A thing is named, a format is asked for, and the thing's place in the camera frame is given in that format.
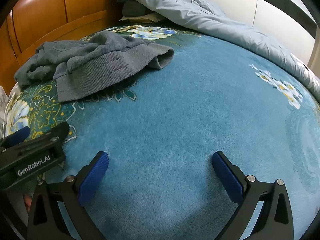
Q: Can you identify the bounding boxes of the grey knit sweater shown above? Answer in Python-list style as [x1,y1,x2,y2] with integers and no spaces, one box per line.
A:
[14,30,174,102]

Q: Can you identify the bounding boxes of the teal floral plush blanket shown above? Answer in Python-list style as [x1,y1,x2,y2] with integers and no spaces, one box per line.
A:
[5,25,319,239]

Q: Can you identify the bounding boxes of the orange wooden headboard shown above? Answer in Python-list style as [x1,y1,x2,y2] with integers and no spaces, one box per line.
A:
[1,0,122,94]

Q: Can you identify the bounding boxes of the dark grey pillow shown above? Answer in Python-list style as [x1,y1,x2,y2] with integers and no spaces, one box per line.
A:
[122,0,152,17]

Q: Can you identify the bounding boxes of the light blue floral quilt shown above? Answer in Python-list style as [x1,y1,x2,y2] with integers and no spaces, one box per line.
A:
[109,0,320,103]

